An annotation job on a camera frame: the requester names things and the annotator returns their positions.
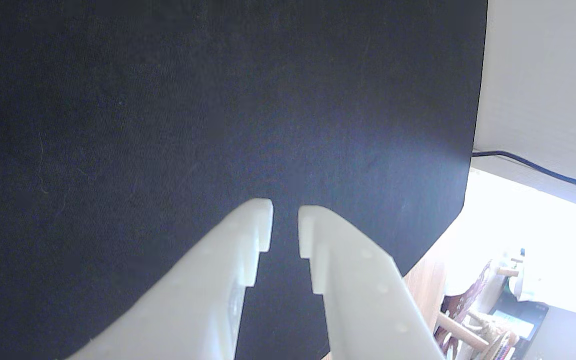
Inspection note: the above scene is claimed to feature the thin dark cable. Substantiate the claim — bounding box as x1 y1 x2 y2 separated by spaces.
471 149 576 197

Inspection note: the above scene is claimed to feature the wooden chair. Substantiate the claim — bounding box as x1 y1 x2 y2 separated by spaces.
435 257 524 360

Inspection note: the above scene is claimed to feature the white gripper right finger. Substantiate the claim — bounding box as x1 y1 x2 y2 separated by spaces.
297 204 447 360

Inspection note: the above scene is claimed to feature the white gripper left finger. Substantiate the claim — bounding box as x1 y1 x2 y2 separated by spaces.
68 198 274 360

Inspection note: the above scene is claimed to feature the black desk mat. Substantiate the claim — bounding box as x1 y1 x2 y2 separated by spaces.
0 0 489 360

